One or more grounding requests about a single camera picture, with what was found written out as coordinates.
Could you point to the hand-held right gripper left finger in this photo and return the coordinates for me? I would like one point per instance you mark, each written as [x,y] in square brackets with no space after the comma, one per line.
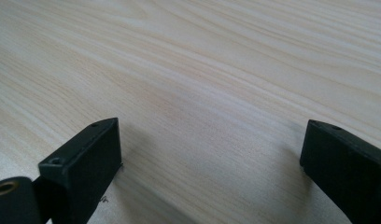
[86,168]

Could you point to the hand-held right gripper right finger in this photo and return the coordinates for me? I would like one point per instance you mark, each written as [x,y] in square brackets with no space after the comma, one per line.
[350,177]

